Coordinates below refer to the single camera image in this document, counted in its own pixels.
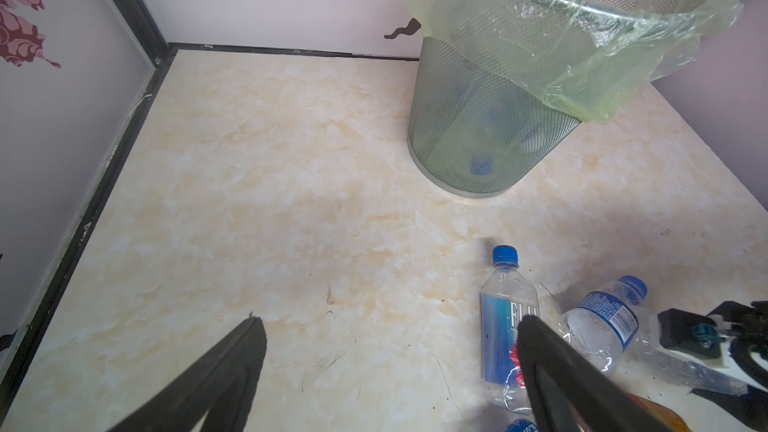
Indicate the clear bottle blue label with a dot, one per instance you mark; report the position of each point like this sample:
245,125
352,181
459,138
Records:
522,425
603,325

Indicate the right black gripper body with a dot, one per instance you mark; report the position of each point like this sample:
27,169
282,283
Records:
746,328

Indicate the mesh bin with green liner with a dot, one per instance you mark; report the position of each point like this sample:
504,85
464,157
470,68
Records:
500,83

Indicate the Fiji bottle pink flower label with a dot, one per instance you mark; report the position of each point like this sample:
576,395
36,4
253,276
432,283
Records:
506,298

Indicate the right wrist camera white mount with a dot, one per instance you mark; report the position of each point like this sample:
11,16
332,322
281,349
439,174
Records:
698,340

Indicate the clear bottle blue label bottom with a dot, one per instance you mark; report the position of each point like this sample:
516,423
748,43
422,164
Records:
522,425

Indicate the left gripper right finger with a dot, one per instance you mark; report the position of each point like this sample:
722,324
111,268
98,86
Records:
565,390

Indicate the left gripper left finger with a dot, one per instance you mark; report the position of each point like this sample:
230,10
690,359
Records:
215,392

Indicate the amber tea bottle red label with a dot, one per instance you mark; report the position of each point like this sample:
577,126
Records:
665,415

